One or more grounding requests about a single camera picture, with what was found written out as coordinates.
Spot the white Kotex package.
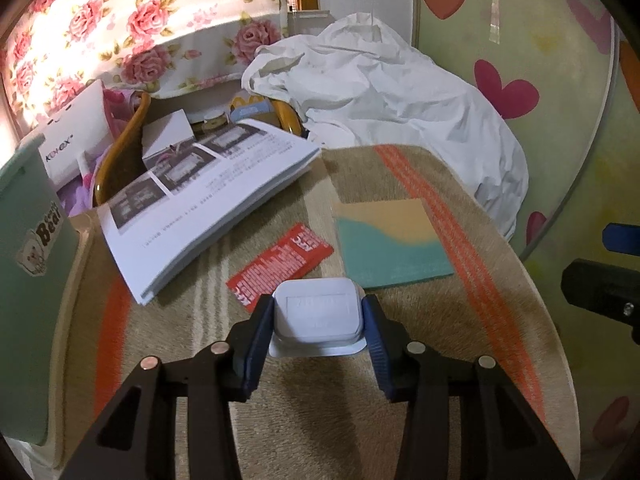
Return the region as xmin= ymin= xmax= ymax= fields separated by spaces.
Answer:
xmin=37 ymin=80 xmax=113 ymax=186

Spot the white cardboard box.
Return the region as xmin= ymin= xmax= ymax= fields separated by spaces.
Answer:
xmin=141 ymin=111 xmax=196 ymax=171

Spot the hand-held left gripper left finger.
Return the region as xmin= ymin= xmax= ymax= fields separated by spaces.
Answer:
xmin=62 ymin=294 xmax=276 ymax=480

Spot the white crumpled cloth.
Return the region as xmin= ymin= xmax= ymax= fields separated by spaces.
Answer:
xmin=241 ymin=11 xmax=530 ymax=241

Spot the pink cloth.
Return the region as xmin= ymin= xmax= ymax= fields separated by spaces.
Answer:
xmin=102 ymin=87 xmax=143 ymax=136

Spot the blue and yellow package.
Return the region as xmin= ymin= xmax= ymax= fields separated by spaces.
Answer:
xmin=229 ymin=94 xmax=275 ymax=117

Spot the striped tan towel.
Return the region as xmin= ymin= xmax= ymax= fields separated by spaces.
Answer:
xmin=50 ymin=145 xmax=583 ymax=480

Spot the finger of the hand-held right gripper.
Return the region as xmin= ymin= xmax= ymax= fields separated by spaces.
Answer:
xmin=560 ymin=258 xmax=640 ymax=346
xmin=602 ymin=223 xmax=640 ymax=251

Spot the white square plastic container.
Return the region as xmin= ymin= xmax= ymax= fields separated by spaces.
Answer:
xmin=268 ymin=276 xmax=367 ymax=359

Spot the white paper booklet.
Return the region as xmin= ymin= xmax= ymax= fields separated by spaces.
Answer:
xmin=97 ymin=120 xmax=322 ymax=307

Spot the red packet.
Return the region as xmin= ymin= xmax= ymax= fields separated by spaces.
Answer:
xmin=226 ymin=222 xmax=335 ymax=308

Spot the purple floral cloth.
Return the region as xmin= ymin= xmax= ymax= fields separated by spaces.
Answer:
xmin=55 ymin=160 xmax=101 ymax=218

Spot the teal plastic bin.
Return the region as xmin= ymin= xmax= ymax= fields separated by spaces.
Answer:
xmin=0 ymin=134 xmax=81 ymax=446

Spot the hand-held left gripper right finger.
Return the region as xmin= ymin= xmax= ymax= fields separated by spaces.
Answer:
xmin=361 ymin=294 xmax=576 ymax=480

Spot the teal and tan card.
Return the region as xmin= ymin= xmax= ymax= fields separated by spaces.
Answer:
xmin=332 ymin=198 xmax=455 ymax=289

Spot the grey box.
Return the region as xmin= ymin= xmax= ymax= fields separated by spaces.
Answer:
xmin=287 ymin=8 xmax=331 ymax=38

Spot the floral rose curtain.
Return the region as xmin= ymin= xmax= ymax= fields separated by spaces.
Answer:
xmin=0 ymin=0 xmax=291 ymax=126

